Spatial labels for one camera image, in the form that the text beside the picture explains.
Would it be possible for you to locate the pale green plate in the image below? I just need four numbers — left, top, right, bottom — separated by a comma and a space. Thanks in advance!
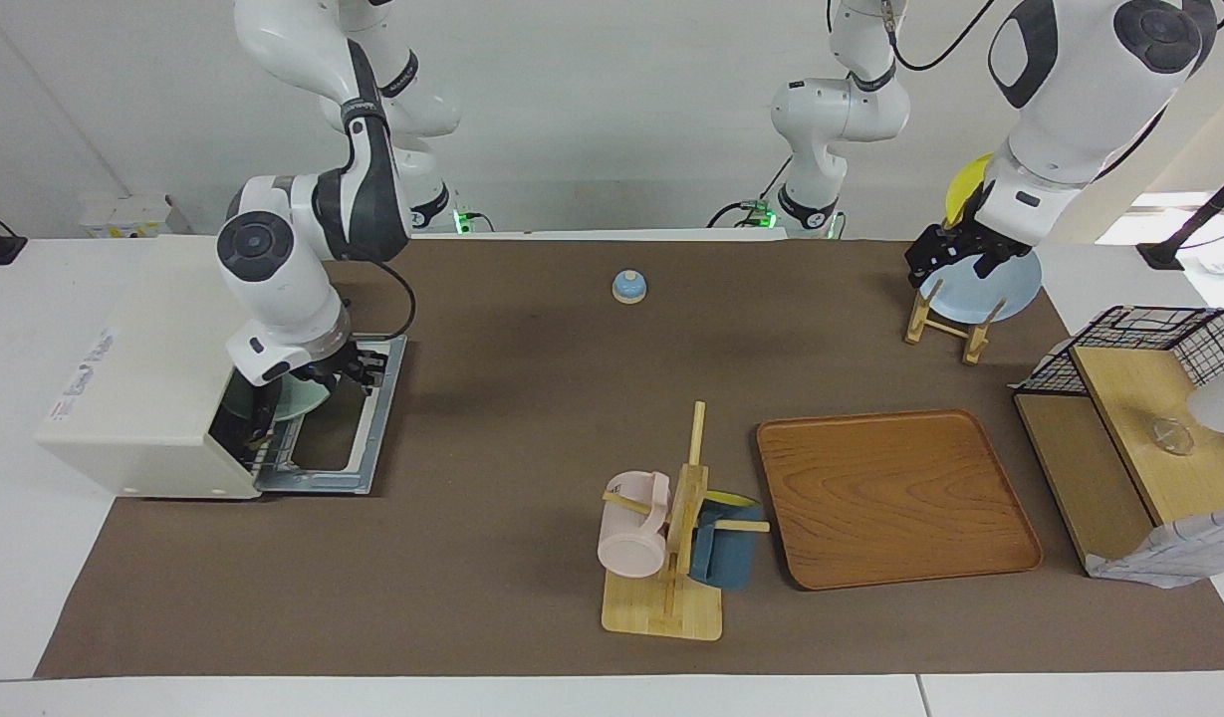
222, 372, 334, 426

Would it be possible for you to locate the cream toaster oven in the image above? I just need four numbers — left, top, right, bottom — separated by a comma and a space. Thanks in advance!
35, 233, 409, 502

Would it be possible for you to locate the light blue plate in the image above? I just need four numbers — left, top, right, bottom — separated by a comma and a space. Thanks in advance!
917, 243, 1044, 326

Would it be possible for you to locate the yellow plate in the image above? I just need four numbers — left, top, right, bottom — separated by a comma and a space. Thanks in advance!
944, 153, 997, 231

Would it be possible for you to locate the wooden dish rack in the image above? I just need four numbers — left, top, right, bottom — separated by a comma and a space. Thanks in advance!
904, 277, 1007, 366

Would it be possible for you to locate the brown table mat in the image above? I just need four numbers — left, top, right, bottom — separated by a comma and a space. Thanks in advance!
33, 236, 1224, 681

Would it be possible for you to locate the brown wooden tray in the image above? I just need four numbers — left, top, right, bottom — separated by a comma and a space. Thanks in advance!
755, 407, 1045, 593

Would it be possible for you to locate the white power strip box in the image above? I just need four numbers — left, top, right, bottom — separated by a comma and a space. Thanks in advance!
78, 193, 191, 240

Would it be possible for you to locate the wooden board with basket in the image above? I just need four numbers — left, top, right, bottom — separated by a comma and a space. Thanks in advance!
1013, 307, 1224, 590

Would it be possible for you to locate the clear glass cup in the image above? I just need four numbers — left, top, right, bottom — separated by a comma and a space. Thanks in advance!
1151, 414, 1196, 458

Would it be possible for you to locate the pink mug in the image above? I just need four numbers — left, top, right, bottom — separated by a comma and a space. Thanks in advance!
597, 470, 673, 582

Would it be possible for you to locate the dark blue mug yellow inside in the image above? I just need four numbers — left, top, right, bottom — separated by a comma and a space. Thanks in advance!
688, 489, 768, 592

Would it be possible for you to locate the wooden mug tree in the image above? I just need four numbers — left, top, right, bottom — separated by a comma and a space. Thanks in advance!
601, 400, 773, 642

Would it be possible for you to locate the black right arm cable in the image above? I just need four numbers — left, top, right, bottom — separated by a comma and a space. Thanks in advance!
341, 38, 418, 346

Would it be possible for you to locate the black camera stand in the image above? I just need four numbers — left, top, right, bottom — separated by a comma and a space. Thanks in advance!
1137, 163, 1224, 272

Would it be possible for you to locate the black wire basket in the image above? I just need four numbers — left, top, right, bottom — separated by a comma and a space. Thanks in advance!
1024, 305, 1224, 471

